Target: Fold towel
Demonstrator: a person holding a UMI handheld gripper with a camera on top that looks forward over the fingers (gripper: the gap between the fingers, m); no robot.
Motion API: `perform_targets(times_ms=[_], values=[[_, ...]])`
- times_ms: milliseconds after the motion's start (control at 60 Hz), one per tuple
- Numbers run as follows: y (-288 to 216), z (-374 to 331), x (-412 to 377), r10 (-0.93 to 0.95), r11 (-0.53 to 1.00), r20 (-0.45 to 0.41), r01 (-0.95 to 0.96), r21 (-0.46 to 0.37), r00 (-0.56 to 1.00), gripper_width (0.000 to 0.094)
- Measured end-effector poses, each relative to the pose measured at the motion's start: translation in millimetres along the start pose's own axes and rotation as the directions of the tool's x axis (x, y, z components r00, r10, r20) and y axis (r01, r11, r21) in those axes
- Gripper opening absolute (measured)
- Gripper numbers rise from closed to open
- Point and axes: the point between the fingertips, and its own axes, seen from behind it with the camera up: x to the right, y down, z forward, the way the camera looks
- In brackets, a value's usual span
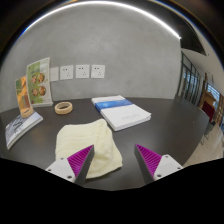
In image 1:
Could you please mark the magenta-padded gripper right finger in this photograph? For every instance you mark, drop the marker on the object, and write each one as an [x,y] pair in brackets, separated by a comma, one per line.
[166,165]

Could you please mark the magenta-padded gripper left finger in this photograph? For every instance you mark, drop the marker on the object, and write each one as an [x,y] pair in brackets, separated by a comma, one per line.
[61,166]

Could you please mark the cream knitted towel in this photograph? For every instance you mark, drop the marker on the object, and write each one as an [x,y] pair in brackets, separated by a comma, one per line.
[83,138]

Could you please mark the grey photo magazine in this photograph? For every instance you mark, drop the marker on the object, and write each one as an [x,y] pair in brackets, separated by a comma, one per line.
[20,128]

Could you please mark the white book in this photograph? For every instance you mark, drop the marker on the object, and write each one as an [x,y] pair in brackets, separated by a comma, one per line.
[128,116]

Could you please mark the blue and white booklet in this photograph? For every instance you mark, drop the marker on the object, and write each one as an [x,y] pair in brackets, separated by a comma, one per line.
[110,103]

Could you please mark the orange sign on wooden base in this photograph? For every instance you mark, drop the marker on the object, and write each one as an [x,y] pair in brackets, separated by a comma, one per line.
[23,96]

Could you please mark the dark-framed glass partition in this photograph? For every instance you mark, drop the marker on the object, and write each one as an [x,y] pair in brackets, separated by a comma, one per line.
[191,83]

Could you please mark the green menu sign stand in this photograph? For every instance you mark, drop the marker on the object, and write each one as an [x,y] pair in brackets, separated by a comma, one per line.
[39,81]

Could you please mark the curved ceiling light strip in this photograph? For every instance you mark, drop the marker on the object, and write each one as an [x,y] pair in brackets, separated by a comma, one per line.
[100,2]

